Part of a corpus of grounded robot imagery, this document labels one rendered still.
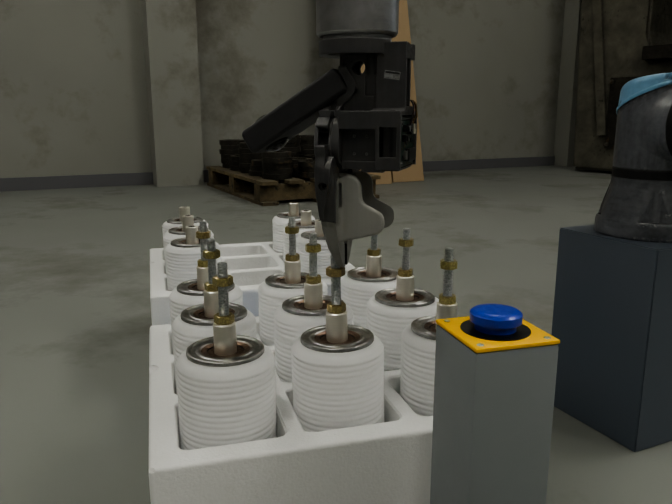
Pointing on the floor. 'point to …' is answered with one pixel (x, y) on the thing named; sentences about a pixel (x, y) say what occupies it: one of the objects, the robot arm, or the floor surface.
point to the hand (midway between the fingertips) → (336, 252)
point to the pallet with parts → (268, 172)
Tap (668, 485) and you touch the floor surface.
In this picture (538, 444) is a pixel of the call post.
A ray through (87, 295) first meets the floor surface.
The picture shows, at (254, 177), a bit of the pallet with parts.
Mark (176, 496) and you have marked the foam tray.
